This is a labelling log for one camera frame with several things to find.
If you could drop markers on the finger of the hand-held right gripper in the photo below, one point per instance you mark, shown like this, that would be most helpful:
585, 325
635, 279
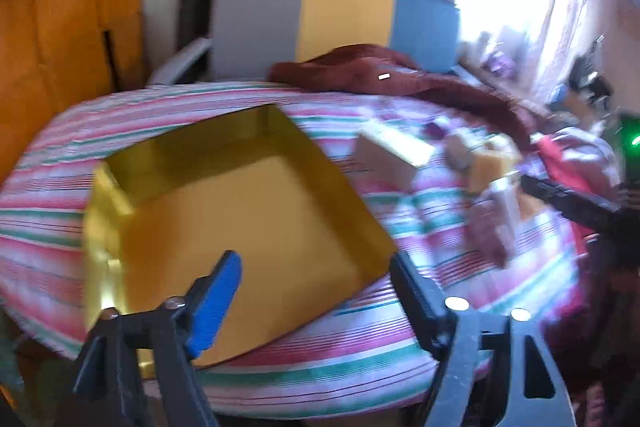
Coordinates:
565, 202

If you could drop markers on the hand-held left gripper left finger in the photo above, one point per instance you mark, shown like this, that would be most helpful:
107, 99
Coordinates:
220, 302

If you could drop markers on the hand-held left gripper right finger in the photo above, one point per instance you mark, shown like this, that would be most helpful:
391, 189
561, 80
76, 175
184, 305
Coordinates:
415, 297

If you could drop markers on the gold metal tray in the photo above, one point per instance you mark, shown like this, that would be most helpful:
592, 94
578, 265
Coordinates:
240, 227

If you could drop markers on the pink cloth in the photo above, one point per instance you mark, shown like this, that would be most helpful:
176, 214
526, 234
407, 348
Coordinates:
492, 232

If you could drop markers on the orange rough sponge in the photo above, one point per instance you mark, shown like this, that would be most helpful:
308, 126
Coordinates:
490, 169

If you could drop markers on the cream cardboard box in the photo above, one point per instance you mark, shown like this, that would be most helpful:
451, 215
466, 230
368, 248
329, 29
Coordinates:
390, 152

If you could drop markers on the red blanket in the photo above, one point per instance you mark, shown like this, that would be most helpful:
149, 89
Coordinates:
552, 154

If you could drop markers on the pink ribbed sweater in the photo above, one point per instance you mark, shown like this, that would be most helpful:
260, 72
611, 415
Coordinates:
587, 157

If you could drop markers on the striped bed sheet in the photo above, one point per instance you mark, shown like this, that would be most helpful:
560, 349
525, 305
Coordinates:
350, 357

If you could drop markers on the small purple object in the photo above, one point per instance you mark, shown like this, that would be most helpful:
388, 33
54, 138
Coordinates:
440, 128

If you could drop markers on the striped sheer curtain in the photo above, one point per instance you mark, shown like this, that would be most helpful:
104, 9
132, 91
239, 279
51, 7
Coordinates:
580, 32

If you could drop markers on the maroon puffer jacket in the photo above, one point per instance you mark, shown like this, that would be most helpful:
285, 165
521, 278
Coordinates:
350, 72

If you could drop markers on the grey yellow blue chair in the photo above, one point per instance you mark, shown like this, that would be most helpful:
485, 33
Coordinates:
345, 12

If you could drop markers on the wooden wardrobe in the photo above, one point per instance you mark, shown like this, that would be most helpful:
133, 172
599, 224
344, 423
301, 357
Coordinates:
65, 32

